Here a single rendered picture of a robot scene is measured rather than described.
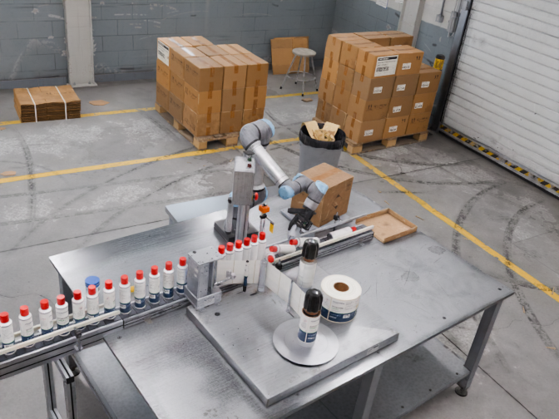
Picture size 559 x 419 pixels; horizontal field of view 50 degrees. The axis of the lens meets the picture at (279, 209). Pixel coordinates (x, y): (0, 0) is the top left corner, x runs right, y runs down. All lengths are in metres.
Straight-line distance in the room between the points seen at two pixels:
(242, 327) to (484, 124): 5.18
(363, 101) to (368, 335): 4.08
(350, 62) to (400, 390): 4.06
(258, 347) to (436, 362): 1.50
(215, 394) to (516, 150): 5.32
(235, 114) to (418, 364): 3.69
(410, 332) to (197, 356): 1.07
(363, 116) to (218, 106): 1.59
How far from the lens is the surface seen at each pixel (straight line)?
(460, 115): 7.74
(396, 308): 3.26
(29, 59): 8.11
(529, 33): 7.10
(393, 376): 3.78
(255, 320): 2.93
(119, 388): 3.51
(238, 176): 2.92
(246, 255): 3.14
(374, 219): 3.98
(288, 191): 3.15
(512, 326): 4.87
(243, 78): 6.51
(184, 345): 2.85
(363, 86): 6.65
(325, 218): 3.75
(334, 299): 2.91
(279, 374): 2.69
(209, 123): 6.49
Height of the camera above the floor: 2.79
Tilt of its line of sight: 30 degrees down
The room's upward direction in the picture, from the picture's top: 7 degrees clockwise
